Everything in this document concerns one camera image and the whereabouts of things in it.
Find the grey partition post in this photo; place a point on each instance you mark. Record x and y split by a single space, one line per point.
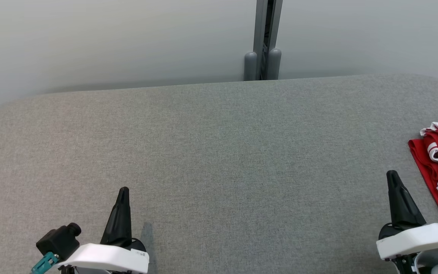
264 38

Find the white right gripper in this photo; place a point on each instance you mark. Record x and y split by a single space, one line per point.
416 238

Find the red Bulls basketball jersey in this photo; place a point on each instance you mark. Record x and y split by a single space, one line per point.
422 160

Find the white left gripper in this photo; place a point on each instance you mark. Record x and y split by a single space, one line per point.
108 258

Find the grey fabric sofa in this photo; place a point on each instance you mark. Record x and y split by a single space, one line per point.
219 152

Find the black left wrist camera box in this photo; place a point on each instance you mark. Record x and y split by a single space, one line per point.
57 241

